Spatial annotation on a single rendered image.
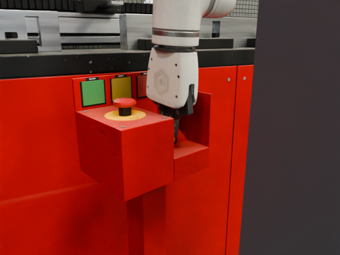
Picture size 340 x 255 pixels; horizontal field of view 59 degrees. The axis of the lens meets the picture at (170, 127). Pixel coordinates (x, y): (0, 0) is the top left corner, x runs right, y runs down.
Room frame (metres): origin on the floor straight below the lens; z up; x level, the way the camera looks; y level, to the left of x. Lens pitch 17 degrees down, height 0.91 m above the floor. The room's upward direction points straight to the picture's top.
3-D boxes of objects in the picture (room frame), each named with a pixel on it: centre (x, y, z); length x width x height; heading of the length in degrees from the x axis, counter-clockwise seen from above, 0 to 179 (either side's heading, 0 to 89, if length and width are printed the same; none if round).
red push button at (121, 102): (0.51, 0.08, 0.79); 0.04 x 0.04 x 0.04
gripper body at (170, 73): (0.57, -0.01, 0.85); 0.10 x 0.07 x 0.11; 41
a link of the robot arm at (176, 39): (0.56, -0.01, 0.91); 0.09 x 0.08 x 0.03; 41
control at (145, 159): (0.55, 0.05, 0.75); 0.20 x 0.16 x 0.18; 131
